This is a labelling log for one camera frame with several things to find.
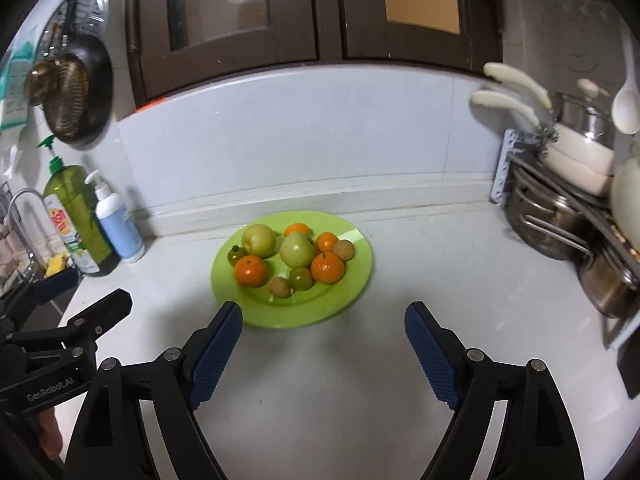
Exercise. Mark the green tomato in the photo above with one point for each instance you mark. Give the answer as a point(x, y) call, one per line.
point(301, 279)
point(233, 256)

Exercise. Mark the brown round fruit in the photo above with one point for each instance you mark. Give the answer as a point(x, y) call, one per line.
point(279, 287)
point(344, 250)

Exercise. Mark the black appliance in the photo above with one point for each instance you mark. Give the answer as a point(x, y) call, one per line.
point(630, 375)

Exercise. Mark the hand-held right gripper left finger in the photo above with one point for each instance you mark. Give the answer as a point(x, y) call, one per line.
point(215, 355)

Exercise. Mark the green dish soap bottle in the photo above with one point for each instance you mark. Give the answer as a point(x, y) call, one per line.
point(75, 195)

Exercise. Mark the person's left hand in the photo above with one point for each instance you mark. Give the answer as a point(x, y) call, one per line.
point(51, 435)

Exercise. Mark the large orange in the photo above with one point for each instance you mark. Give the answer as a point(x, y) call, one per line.
point(328, 268)
point(251, 271)

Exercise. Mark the white pump bottle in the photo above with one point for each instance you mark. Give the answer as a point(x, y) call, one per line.
point(120, 230)

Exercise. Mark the large steel pot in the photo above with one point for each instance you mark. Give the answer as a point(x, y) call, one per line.
point(545, 220)

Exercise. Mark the dark wooden cabinet door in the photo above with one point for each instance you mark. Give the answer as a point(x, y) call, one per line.
point(360, 10)
point(150, 35)

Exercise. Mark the yellow sponge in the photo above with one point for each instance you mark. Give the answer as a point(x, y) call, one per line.
point(56, 266)

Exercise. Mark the steel pot with lid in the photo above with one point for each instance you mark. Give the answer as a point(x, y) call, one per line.
point(585, 120)

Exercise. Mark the red tape strip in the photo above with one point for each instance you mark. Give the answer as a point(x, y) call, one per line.
point(150, 104)

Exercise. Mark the green apple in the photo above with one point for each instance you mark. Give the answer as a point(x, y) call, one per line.
point(297, 251)

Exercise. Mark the bronze mesh strainer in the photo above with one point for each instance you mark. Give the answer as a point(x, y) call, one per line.
point(57, 90)

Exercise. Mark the teal white wall packet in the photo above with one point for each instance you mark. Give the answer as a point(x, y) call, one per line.
point(15, 85)

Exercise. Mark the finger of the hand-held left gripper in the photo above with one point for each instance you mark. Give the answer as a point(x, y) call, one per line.
point(55, 285)
point(107, 310)

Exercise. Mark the black frying pan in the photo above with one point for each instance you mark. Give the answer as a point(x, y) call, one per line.
point(100, 90)

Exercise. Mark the steel faucet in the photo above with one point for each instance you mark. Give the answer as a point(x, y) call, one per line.
point(22, 193)

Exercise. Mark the small orange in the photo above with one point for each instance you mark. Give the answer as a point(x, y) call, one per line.
point(327, 241)
point(296, 229)

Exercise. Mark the yellow-green round fruit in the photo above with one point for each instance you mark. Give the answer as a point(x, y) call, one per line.
point(259, 240)

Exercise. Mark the white ladle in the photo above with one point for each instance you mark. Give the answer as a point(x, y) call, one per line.
point(625, 110)

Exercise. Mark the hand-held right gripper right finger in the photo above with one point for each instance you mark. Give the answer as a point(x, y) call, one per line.
point(430, 355)

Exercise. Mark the pot rack with white frame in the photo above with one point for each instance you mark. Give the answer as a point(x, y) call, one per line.
point(502, 165)

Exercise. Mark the green plate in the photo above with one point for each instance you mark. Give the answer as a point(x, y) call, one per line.
point(345, 292)

